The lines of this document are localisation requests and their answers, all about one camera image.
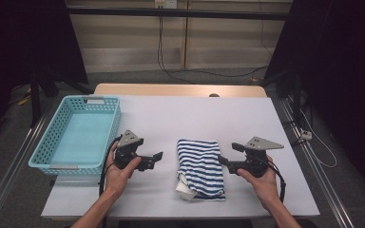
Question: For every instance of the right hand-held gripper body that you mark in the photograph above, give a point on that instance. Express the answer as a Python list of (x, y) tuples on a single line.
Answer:
[(256, 163)]

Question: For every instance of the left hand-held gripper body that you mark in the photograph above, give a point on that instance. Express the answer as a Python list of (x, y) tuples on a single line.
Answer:
[(125, 156)]

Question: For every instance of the blue white striped baby romper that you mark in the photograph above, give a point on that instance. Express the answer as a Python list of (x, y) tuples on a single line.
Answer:
[(201, 167)]

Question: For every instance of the light blue plastic basket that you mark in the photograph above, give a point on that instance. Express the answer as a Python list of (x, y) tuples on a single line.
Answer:
[(82, 136)]

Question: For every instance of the person's left hand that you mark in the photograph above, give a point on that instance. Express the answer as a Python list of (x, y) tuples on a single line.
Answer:
[(117, 180)]

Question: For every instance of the person's right hand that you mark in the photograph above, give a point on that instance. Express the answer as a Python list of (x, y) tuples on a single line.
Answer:
[(266, 188)]

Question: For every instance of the small brown table knob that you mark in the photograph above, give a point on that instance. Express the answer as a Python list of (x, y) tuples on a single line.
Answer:
[(214, 95)]

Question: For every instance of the wooden table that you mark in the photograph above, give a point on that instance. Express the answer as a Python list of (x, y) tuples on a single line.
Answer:
[(171, 90)]

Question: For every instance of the black metal stand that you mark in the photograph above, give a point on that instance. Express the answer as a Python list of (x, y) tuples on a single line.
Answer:
[(35, 95)]

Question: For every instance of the black curtain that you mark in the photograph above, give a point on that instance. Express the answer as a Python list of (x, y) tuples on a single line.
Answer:
[(19, 47), (345, 79)]

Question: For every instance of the metal floor rail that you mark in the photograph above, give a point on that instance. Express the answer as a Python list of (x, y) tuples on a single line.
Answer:
[(9, 177), (320, 171)]

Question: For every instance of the white wall socket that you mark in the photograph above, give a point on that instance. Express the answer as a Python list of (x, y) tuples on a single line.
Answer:
[(165, 3)]

